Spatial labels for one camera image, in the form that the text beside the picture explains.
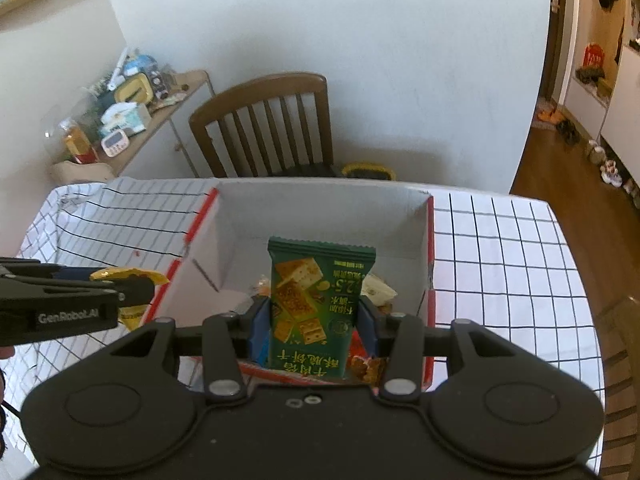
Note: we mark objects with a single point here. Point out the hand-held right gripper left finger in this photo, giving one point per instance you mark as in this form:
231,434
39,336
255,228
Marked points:
261,332

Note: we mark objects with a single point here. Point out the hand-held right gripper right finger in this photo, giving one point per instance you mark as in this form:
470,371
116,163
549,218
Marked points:
368,330

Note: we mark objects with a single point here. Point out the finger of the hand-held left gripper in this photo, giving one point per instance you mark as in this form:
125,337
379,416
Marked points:
75,290
30,267

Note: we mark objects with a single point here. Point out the red snack packet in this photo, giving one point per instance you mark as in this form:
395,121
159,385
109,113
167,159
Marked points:
367,365

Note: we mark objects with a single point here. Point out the white snack packet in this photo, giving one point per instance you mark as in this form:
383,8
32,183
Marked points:
377,290

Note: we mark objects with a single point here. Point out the yellow snack packet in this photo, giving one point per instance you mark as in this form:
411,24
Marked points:
127,275

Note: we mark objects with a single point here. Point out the green cracker packet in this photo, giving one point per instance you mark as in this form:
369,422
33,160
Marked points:
310,305

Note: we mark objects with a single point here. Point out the red cardboard box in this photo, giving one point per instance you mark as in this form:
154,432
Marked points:
225,240

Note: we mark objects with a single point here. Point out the orange drink bottle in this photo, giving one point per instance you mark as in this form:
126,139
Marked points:
77,142

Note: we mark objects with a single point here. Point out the checked tablecloth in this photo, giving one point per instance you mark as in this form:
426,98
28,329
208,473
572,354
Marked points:
500,260

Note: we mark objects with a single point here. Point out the white kitchen timer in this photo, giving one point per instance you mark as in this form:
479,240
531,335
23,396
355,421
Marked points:
115,144

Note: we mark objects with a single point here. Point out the yellow and black bag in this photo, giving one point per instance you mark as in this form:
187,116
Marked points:
370,170

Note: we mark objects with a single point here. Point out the tissue pack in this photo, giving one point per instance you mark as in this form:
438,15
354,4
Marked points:
125,117

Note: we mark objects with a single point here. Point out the wooden side table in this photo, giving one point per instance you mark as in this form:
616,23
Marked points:
160,115

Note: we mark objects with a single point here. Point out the yellow box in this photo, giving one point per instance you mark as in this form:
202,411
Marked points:
134,91

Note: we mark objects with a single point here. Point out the wooden slat-back chair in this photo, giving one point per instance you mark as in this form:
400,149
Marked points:
260,120

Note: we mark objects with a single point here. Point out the pile of shoes by door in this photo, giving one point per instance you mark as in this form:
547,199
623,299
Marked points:
557,122

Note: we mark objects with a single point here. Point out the row of shoes under cabinet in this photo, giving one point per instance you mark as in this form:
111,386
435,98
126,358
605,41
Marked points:
607,167

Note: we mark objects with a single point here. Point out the white lower cabinet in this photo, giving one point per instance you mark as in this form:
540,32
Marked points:
625,110

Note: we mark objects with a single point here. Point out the red decoration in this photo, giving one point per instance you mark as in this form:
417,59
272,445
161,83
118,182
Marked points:
594,56

